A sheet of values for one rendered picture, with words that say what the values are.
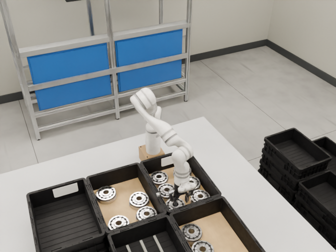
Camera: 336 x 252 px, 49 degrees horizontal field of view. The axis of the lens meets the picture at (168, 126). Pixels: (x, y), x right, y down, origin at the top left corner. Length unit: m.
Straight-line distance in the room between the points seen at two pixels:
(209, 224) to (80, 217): 0.64
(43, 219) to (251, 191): 1.16
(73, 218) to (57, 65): 1.89
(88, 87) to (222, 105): 1.53
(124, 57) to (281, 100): 1.91
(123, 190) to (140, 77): 2.01
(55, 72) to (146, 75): 0.92
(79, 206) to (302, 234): 1.16
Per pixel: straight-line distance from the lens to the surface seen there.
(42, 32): 4.35
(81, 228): 1.92
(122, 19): 4.54
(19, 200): 2.32
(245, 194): 2.25
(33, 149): 3.81
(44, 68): 3.54
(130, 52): 3.71
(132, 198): 1.97
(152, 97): 1.72
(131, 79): 3.84
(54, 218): 1.99
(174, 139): 1.69
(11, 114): 4.40
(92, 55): 3.59
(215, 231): 1.88
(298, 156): 2.94
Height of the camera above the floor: 2.30
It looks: 36 degrees down
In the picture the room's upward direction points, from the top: straight up
